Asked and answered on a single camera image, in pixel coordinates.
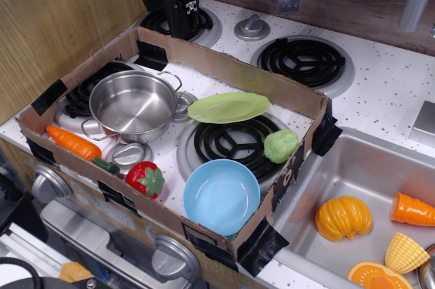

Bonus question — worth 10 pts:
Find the yellow toy corn piece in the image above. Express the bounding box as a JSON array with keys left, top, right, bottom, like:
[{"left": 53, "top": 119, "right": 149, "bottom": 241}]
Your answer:
[{"left": 385, "top": 232, "right": 430, "bottom": 274}]

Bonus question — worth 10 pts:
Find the front left stove burner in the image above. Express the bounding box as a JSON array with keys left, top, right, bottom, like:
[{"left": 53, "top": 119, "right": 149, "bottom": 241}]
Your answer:
[{"left": 54, "top": 61, "right": 143, "bottom": 135}]

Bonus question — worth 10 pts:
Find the black cable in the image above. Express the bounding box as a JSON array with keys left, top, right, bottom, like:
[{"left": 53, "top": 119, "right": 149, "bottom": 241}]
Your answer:
[{"left": 0, "top": 256, "right": 44, "bottom": 289}]

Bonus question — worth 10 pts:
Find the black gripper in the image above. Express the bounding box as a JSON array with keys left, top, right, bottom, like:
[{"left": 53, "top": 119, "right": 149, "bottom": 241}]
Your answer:
[{"left": 164, "top": 0, "right": 199, "bottom": 38}]

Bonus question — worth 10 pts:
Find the orange toy carrot piece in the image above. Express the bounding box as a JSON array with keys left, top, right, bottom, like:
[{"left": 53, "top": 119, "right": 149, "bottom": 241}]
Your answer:
[{"left": 389, "top": 192, "right": 434, "bottom": 227}]

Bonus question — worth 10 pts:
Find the silver sink basin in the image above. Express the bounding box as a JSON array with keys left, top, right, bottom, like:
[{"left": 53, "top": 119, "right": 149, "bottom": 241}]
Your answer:
[{"left": 273, "top": 128, "right": 434, "bottom": 288}]

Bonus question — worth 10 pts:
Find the silver oven knob left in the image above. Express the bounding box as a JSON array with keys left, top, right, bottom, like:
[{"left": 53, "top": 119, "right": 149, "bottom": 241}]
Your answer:
[{"left": 31, "top": 165, "right": 73, "bottom": 203}]

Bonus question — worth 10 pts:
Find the silver pot rim corner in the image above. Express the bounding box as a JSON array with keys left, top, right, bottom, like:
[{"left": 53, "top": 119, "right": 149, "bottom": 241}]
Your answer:
[{"left": 417, "top": 244, "right": 435, "bottom": 289}]

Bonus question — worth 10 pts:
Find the front right stove burner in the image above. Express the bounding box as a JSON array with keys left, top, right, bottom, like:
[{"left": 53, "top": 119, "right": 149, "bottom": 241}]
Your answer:
[{"left": 176, "top": 113, "right": 287, "bottom": 196}]

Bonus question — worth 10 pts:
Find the back left stove burner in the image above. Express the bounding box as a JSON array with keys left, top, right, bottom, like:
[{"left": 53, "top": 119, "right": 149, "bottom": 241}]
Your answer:
[{"left": 139, "top": 7, "right": 222, "bottom": 48}]

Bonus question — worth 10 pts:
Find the stove burner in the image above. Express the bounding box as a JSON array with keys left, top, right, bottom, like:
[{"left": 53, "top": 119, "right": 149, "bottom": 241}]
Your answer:
[
  {"left": 176, "top": 113, "right": 287, "bottom": 196},
  {"left": 250, "top": 35, "right": 355, "bottom": 99},
  {"left": 54, "top": 61, "right": 143, "bottom": 135},
  {"left": 139, "top": 7, "right": 222, "bottom": 48}
]

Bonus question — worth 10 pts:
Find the silver stovetop knob back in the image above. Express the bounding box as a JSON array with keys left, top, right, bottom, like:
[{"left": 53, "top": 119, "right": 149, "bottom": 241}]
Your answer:
[{"left": 234, "top": 14, "right": 271, "bottom": 41}]

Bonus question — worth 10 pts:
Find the red toy strawberry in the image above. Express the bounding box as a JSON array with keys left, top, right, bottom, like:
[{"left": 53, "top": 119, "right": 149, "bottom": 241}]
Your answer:
[{"left": 124, "top": 161, "right": 165, "bottom": 199}]

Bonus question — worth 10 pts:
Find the cardboard fence box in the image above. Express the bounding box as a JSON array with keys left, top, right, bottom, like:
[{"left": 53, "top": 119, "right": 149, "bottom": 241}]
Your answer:
[{"left": 17, "top": 27, "right": 339, "bottom": 280}]

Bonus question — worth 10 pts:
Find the yellow sponge piece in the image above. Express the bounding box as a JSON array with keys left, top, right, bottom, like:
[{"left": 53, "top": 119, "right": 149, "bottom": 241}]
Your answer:
[{"left": 58, "top": 262, "right": 92, "bottom": 283}]

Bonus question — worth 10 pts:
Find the green plastic plate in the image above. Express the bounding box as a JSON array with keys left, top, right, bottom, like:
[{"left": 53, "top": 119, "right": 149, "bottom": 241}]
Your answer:
[{"left": 188, "top": 92, "right": 271, "bottom": 124}]

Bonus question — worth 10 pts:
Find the silver stovetop knob middle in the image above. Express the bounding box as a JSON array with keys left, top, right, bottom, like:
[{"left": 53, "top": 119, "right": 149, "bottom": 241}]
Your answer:
[{"left": 171, "top": 92, "right": 198, "bottom": 123}]

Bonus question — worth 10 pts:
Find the orange toy fruit slice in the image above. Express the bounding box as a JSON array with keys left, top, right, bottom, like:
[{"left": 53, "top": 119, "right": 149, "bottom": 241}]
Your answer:
[{"left": 347, "top": 261, "right": 413, "bottom": 289}]

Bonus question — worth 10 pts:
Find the blue plastic bowl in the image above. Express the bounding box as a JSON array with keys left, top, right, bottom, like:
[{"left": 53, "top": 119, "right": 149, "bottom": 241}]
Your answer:
[{"left": 183, "top": 159, "right": 260, "bottom": 237}]

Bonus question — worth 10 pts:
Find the silver oven knob right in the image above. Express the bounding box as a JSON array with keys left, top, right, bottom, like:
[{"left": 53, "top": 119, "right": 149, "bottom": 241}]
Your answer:
[{"left": 152, "top": 234, "right": 200, "bottom": 282}]

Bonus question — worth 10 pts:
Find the silver oven door handle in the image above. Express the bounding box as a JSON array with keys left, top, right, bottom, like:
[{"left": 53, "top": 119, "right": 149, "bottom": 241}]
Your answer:
[{"left": 41, "top": 201, "right": 194, "bottom": 288}]

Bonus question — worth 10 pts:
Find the silver oven knob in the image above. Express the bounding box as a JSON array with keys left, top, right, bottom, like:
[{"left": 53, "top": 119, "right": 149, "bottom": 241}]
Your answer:
[
  {"left": 152, "top": 234, "right": 200, "bottom": 282},
  {"left": 31, "top": 165, "right": 73, "bottom": 203}
]

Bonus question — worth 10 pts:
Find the orange toy pumpkin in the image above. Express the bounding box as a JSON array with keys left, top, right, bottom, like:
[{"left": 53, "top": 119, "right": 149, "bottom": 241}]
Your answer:
[{"left": 315, "top": 196, "right": 372, "bottom": 241}]

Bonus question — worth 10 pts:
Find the stainless steel pot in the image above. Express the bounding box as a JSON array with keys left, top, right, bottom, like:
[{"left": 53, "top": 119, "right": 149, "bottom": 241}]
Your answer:
[{"left": 81, "top": 70, "right": 183, "bottom": 144}]

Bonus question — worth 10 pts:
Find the silver stovetop knob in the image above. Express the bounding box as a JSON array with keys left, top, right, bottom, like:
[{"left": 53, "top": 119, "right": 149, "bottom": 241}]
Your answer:
[
  {"left": 171, "top": 92, "right": 198, "bottom": 123},
  {"left": 234, "top": 14, "right": 271, "bottom": 41},
  {"left": 106, "top": 143, "right": 154, "bottom": 179}
]

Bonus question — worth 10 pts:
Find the silver stovetop knob front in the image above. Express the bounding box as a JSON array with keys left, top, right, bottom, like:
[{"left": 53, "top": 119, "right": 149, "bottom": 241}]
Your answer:
[{"left": 106, "top": 143, "right": 154, "bottom": 179}]

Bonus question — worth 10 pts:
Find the back right stove burner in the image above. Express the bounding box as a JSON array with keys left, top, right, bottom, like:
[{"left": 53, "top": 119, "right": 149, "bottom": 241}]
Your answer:
[{"left": 250, "top": 35, "right": 355, "bottom": 99}]

